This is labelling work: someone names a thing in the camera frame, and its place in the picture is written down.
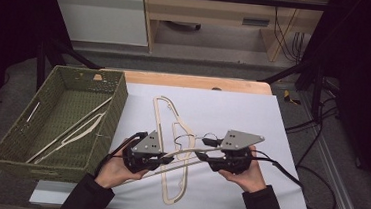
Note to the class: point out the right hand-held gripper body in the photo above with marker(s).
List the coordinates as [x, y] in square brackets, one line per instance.
[241, 140]

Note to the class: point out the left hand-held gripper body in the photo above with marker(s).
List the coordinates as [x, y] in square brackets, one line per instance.
[146, 146]

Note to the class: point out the yellow and black tool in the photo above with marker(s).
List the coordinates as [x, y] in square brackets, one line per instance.
[289, 97]

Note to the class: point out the beige clothes hanger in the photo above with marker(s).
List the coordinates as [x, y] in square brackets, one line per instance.
[81, 133]
[186, 150]
[159, 122]

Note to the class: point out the person's right hand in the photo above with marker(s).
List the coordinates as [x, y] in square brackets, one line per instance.
[251, 180]

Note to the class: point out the beige wooden desk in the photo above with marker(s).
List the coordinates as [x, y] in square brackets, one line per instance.
[207, 9]

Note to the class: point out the black curtain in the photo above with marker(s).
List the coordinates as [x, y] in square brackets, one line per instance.
[8, 37]
[360, 64]

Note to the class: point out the green woven basket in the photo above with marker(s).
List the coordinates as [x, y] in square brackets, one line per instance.
[55, 114]

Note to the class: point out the person's left hand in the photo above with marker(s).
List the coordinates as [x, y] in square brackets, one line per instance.
[114, 169]

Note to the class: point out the black metal frame strut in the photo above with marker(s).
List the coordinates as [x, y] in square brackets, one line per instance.
[296, 71]
[60, 53]

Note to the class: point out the aluminium floor rail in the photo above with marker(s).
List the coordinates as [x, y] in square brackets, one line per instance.
[332, 163]

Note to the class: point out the white cabinet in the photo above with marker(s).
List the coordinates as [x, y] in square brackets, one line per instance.
[100, 14]

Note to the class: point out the white table mat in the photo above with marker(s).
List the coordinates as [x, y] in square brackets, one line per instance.
[239, 112]

